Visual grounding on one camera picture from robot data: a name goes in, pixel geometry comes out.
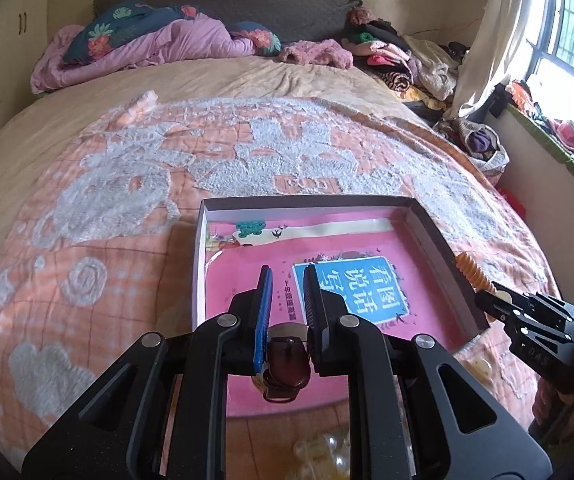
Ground tan bed sheet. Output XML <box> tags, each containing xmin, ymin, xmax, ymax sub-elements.
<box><xmin>0</xmin><ymin>56</ymin><xmax>421</xmax><ymax>245</ymax></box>

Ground floral laundry bag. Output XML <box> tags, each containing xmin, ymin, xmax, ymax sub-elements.
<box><xmin>449</xmin><ymin>118</ymin><xmax>510</xmax><ymax>185</ymax></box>

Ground shallow cardboard box tray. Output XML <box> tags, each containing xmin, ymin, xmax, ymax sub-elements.
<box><xmin>190</xmin><ymin>194</ymin><xmax>491</xmax><ymax>361</ymax></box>

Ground dark grey headboard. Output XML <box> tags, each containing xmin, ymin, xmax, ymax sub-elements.
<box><xmin>93</xmin><ymin>0</ymin><xmax>363</xmax><ymax>44</ymax></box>

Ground cream curtain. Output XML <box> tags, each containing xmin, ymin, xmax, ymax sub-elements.
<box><xmin>446</xmin><ymin>0</ymin><xmax>544</xmax><ymax>118</ymax></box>

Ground clothes on window sill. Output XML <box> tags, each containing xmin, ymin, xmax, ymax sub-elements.
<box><xmin>503</xmin><ymin>80</ymin><xmax>574</xmax><ymax>177</ymax></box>

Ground pink children's book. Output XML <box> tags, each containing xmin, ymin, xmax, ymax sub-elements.
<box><xmin>203</xmin><ymin>207</ymin><xmax>475</xmax><ymax>418</ymax></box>

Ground dark floral pillow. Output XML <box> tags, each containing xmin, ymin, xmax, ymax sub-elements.
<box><xmin>63</xmin><ymin>0</ymin><xmax>199</xmax><ymax>66</ymax></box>

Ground pile of clothes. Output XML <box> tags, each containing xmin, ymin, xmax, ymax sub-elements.
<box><xmin>341</xmin><ymin>6</ymin><xmax>470</xmax><ymax>110</ymax></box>

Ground orange white patterned quilt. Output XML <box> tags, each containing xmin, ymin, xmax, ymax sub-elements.
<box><xmin>0</xmin><ymin>92</ymin><xmax>557</xmax><ymax>465</ymax></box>

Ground red plastic box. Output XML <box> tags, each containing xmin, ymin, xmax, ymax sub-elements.
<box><xmin>496</xmin><ymin>188</ymin><xmax>526</xmax><ymax>220</ymax></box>

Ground pink purple duvet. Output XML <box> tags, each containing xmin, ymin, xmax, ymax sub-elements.
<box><xmin>30</xmin><ymin>13</ymin><xmax>255</xmax><ymax>94</ymax></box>

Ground pink fluffy garment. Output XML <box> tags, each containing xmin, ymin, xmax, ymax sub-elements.
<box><xmin>278</xmin><ymin>39</ymin><xmax>353</xmax><ymax>70</ymax></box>

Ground red strap wristwatch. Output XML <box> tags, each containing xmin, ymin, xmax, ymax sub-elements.
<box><xmin>252</xmin><ymin>322</ymin><xmax>311</xmax><ymax>404</ymax></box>

